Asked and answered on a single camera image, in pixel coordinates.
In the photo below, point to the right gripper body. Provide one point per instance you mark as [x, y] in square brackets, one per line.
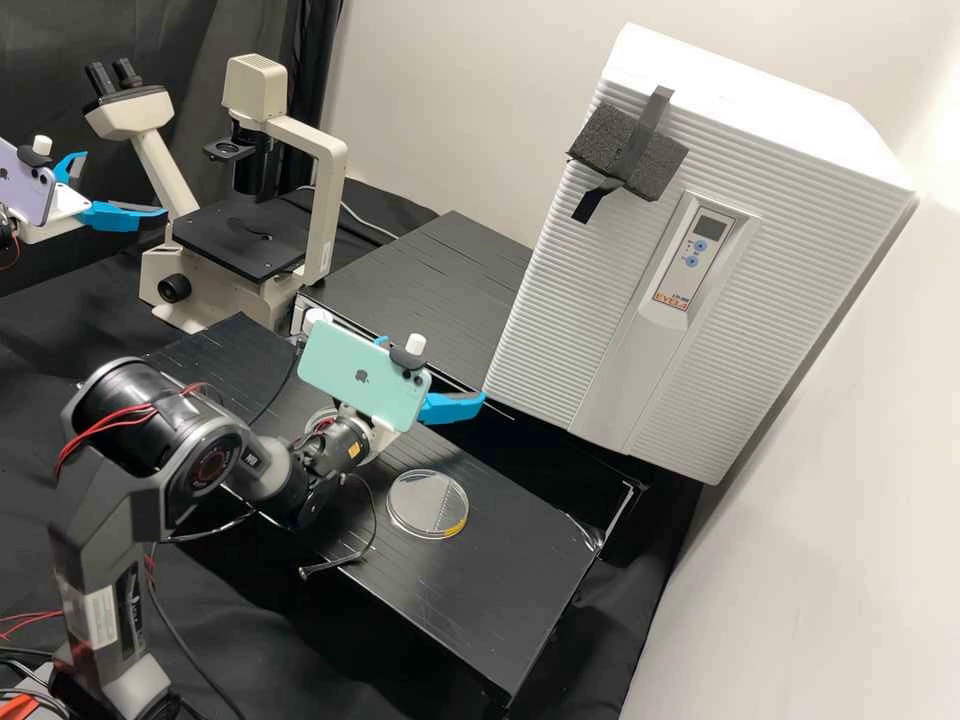
[381, 438]

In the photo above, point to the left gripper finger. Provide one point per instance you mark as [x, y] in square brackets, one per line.
[112, 217]
[77, 161]

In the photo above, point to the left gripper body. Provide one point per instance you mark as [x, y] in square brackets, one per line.
[67, 204]

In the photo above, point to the petri dish lid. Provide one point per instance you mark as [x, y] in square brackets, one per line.
[416, 501]

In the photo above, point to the petri dish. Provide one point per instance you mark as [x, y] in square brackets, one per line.
[459, 506]

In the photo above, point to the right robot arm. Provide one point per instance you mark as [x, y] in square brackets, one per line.
[150, 450]

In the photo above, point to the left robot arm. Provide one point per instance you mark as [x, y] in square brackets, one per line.
[6, 234]

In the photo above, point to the black platform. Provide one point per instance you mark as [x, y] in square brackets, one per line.
[487, 600]
[420, 285]

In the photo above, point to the cream microscope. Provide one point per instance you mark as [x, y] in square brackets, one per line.
[225, 296]

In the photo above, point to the incubator door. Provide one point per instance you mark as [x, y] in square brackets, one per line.
[585, 315]

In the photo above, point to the black tray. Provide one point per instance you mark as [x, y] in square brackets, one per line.
[652, 517]

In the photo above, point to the white incubator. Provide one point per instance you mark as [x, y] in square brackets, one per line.
[750, 94]

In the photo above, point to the right wrist camera phone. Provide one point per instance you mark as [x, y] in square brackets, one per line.
[352, 375]

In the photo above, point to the wrist camera phone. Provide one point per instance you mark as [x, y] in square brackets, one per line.
[22, 180]
[352, 375]

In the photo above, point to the left wrist camera phone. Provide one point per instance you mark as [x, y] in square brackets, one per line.
[22, 180]

